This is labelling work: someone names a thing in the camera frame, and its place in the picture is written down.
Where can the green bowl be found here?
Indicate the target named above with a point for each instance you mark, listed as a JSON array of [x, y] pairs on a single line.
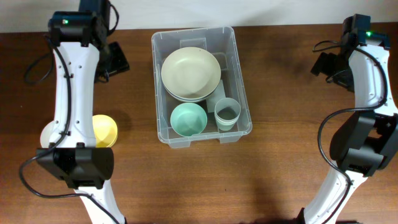
[[188, 119]]

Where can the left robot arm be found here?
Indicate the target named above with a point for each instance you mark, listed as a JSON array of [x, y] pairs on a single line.
[[82, 55]]

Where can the white label in bin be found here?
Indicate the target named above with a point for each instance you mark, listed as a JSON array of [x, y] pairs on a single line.
[[215, 97]]

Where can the white bowl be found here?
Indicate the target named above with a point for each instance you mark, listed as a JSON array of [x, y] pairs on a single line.
[[45, 135]]

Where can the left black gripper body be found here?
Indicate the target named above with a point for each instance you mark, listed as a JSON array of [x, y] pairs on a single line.
[[114, 61]]

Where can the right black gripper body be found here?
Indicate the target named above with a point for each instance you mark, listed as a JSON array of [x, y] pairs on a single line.
[[334, 66]]

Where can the cream plastic cup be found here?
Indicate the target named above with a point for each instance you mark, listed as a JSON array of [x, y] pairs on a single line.
[[227, 118]]

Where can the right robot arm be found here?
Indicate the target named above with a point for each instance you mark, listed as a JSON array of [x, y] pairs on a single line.
[[367, 140]]

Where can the yellow bowl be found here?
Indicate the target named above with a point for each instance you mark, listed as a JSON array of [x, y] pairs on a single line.
[[105, 129]]

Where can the cream white plate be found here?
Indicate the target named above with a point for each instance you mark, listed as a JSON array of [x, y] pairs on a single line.
[[190, 72]]

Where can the beige plate in bin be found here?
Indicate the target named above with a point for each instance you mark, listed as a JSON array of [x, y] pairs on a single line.
[[195, 100]]

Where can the grey plastic cup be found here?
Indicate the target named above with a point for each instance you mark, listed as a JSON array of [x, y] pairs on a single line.
[[227, 105]]

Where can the clear plastic storage bin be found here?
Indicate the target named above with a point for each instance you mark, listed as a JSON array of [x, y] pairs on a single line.
[[221, 43]]

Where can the green plastic cup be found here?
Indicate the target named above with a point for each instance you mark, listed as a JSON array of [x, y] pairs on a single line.
[[225, 127]]

